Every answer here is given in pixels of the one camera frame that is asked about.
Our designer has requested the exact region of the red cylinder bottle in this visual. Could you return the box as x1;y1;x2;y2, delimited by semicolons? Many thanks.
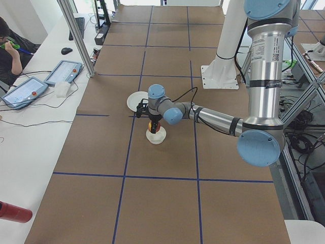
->
1;201;33;223

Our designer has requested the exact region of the black box with label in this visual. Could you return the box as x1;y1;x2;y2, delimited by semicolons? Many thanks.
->
94;25;109;45

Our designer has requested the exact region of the red yellow apple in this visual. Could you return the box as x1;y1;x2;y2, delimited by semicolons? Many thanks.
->
148;121;161;134

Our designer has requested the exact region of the blue teach pendant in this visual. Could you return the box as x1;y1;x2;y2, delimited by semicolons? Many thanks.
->
1;77;48;109
44;60;83;86

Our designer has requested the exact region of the near blue teach pendant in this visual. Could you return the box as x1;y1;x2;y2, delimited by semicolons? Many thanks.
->
1;77;48;109

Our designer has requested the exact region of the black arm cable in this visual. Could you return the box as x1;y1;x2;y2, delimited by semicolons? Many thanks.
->
172;86;232;134

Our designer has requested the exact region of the seated person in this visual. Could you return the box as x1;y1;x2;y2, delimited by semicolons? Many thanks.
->
1;17;40;86

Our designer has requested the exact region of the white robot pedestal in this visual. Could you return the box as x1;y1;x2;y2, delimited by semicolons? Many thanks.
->
201;0;247;89

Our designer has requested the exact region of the black keyboard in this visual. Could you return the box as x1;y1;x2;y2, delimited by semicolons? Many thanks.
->
68;17;85;41

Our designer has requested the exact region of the far blue teach pendant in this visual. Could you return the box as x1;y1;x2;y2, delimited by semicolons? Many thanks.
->
44;60;83;86

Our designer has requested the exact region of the white bowl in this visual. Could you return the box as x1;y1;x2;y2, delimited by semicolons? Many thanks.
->
146;127;167;144

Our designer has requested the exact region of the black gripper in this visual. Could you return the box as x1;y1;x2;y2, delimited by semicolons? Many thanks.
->
149;114;161;134

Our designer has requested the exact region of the white plate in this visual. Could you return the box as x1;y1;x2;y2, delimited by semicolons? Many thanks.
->
126;91;148;112

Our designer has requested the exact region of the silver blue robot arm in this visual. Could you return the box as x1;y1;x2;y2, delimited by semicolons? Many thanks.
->
138;1;300;167

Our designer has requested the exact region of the aluminium frame post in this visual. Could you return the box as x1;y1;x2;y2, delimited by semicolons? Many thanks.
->
57;0;95;77

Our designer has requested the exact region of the black computer mouse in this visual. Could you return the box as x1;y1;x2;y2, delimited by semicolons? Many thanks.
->
61;47;73;55

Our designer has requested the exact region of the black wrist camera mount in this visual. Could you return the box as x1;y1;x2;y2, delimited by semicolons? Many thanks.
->
136;99;149;118

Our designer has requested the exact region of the white foam block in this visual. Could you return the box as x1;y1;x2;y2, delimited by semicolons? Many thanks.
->
54;81;71;98

